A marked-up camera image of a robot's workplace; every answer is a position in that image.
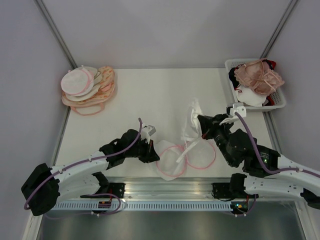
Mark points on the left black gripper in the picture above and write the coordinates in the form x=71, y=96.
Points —
x=150, y=155

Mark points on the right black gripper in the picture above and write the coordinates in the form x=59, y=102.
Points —
x=209, y=124

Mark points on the white pink mesh laundry bag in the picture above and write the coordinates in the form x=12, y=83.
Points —
x=174, y=159

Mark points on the beige pink lace bra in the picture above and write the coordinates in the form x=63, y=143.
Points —
x=259, y=76

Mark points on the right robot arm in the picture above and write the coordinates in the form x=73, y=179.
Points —
x=265, y=172

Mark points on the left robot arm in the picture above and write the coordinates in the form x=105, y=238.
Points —
x=107, y=157

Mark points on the white bra in basket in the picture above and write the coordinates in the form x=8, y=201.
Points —
x=246, y=96

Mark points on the red black bra in basket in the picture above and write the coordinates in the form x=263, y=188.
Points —
x=233, y=76

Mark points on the stack of laundry bags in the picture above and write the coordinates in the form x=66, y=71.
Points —
x=104, y=87

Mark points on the top white pink laundry bag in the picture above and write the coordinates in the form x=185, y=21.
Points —
x=77, y=82

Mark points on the white plastic basket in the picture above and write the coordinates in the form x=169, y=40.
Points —
x=254, y=109

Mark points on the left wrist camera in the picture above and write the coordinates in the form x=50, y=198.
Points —
x=146, y=132

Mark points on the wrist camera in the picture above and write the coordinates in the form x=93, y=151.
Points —
x=146, y=132
x=233, y=111

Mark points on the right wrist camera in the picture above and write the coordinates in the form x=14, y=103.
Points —
x=233, y=111

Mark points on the aluminium front rail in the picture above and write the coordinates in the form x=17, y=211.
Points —
x=165, y=187

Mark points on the white slotted cable duct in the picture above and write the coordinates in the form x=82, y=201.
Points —
x=81, y=205

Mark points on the right aluminium frame post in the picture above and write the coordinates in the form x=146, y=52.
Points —
x=279, y=27

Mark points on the aluminium frame post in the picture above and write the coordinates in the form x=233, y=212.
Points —
x=40, y=4
x=279, y=27

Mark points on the left aluminium frame post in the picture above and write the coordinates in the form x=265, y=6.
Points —
x=40, y=4

